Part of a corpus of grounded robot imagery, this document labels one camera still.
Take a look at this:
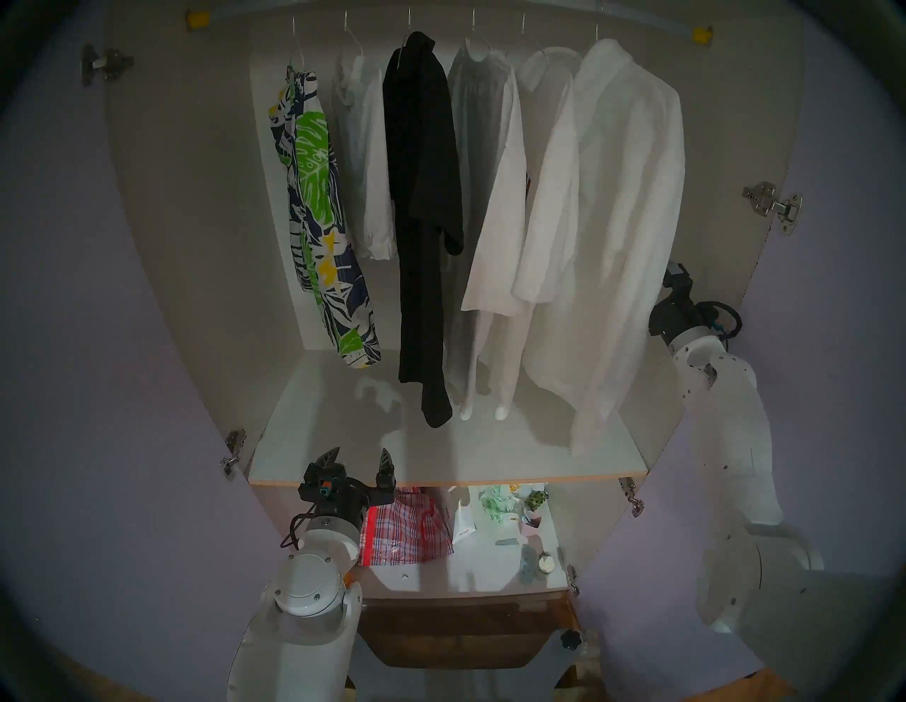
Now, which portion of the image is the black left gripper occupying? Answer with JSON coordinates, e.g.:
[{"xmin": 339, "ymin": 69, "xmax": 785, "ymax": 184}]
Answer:
[{"xmin": 297, "ymin": 447, "xmax": 397, "ymax": 529}]

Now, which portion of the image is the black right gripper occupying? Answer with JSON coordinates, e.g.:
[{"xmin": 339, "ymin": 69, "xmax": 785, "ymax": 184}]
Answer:
[{"xmin": 648, "ymin": 262, "xmax": 718, "ymax": 350}]

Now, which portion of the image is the large white shirt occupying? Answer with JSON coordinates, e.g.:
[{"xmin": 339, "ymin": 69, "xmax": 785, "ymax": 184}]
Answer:
[{"xmin": 511, "ymin": 38, "xmax": 686, "ymax": 457}]

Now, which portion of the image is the white long-sleeved shirt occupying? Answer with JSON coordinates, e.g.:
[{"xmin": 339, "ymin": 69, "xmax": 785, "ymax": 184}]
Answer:
[{"xmin": 461, "ymin": 48, "xmax": 585, "ymax": 422}]

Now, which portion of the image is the grey sheer shirt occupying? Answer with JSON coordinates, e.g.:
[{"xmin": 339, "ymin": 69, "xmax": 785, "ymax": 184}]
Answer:
[{"xmin": 445, "ymin": 42, "xmax": 522, "ymax": 422}]

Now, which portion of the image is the black garment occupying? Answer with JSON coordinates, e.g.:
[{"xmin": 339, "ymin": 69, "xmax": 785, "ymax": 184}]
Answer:
[{"xmin": 383, "ymin": 31, "xmax": 465, "ymax": 428}]

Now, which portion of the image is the green blue floral garment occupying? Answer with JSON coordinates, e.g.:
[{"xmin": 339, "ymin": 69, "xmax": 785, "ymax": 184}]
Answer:
[{"xmin": 269, "ymin": 65, "xmax": 382, "ymax": 369}]

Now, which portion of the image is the white ruffled blouse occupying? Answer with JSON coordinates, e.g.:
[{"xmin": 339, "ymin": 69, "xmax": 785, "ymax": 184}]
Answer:
[{"xmin": 333, "ymin": 53, "xmax": 398, "ymax": 261}]

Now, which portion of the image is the lilac wardrobe door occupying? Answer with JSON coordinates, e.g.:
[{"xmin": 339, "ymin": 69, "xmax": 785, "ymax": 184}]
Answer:
[
  {"xmin": 570, "ymin": 0, "xmax": 906, "ymax": 691},
  {"xmin": 0, "ymin": 0, "xmax": 284, "ymax": 702}
]

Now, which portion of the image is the beige wardrobe cabinet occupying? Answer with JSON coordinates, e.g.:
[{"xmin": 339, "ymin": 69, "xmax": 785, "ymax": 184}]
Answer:
[{"xmin": 105, "ymin": 0, "xmax": 805, "ymax": 602}]

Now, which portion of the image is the red plaid bag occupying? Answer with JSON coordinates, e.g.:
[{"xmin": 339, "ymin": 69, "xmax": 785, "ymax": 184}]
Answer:
[{"xmin": 357, "ymin": 487, "xmax": 454, "ymax": 567}]

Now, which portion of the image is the green white plastic bag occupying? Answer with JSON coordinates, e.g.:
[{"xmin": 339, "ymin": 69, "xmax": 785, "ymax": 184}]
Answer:
[{"xmin": 478, "ymin": 485, "xmax": 522, "ymax": 526}]

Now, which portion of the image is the white cupboard shelf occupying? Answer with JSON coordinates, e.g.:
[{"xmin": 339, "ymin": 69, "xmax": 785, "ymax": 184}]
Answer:
[{"xmin": 357, "ymin": 485, "xmax": 571, "ymax": 599}]

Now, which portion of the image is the brown wooden cabinet front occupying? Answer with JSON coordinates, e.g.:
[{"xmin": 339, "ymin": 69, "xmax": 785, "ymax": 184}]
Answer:
[{"xmin": 357, "ymin": 593, "xmax": 583, "ymax": 670}]

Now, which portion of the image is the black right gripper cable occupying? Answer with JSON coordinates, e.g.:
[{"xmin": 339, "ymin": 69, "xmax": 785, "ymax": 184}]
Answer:
[{"xmin": 697, "ymin": 301, "xmax": 743, "ymax": 349}]

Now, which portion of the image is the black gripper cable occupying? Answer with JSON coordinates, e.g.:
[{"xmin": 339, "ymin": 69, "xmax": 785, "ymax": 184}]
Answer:
[
  {"xmin": 281, "ymin": 504, "xmax": 317, "ymax": 550},
  {"xmin": 697, "ymin": 301, "xmax": 743, "ymax": 349}
]

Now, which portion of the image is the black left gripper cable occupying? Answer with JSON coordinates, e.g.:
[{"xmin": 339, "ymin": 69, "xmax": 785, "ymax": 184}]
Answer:
[{"xmin": 281, "ymin": 504, "xmax": 317, "ymax": 550}]

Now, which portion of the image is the metal clothes rail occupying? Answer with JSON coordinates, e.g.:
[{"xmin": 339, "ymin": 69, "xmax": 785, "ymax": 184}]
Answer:
[{"xmin": 188, "ymin": 0, "xmax": 712, "ymax": 45}]

